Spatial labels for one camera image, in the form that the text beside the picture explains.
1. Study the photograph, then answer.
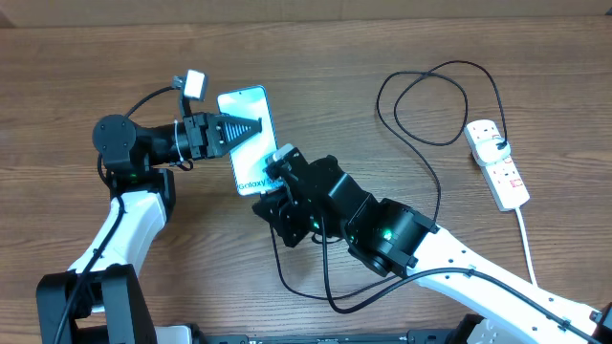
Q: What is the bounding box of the white charger plug adapter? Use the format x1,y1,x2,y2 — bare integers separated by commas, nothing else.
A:
472,137,512,166

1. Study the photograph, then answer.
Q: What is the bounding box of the black USB charging cable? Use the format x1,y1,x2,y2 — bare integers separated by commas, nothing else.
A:
269,59,511,302

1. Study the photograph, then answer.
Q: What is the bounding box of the Samsung Galaxy smartphone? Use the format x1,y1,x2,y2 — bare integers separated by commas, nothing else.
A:
217,85,281,196

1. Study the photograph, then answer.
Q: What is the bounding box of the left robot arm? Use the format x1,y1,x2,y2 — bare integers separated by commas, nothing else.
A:
35,113,263,343

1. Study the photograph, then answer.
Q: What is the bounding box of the cardboard backdrop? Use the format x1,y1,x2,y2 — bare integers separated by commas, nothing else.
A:
1,0,611,28

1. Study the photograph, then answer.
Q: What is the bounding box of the white power strip cord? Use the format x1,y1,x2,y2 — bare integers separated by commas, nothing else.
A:
514,206,539,288

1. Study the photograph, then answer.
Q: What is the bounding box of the white power strip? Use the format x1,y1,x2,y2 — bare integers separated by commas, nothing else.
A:
464,119,530,211

